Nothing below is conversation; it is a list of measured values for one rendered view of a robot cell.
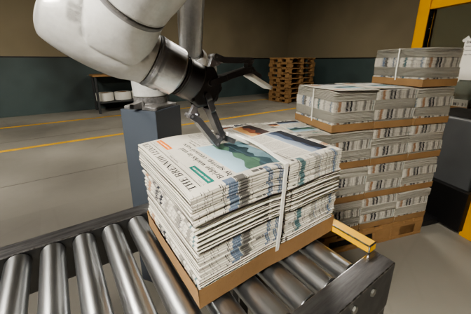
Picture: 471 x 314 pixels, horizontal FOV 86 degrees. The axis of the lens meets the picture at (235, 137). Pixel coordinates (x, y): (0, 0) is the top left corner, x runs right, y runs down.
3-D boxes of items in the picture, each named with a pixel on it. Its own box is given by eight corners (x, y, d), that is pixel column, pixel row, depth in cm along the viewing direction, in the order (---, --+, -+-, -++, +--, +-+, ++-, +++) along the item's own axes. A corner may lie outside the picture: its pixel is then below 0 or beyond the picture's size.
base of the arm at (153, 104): (116, 110, 116) (114, 97, 115) (148, 102, 136) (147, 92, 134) (148, 113, 110) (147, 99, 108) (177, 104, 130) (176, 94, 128)
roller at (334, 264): (228, 199, 91) (237, 189, 93) (348, 293, 54) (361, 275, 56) (221, 190, 89) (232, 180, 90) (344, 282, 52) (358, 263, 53)
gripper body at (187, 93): (178, 52, 49) (215, 73, 55) (162, 93, 49) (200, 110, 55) (195, 51, 44) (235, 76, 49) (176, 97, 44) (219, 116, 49)
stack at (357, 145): (216, 237, 183) (213, 125, 159) (351, 211, 215) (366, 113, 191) (231, 280, 147) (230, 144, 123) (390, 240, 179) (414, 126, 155)
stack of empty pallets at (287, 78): (291, 97, 890) (294, 57, 853) (312, 99, 826) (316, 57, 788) (266, 100, 815) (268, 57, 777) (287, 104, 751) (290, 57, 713)
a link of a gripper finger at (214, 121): (210, 90, 49) (204, 93, 48) (228, 139, 54) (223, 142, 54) (201, 88, 52) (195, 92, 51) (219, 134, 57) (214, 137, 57)
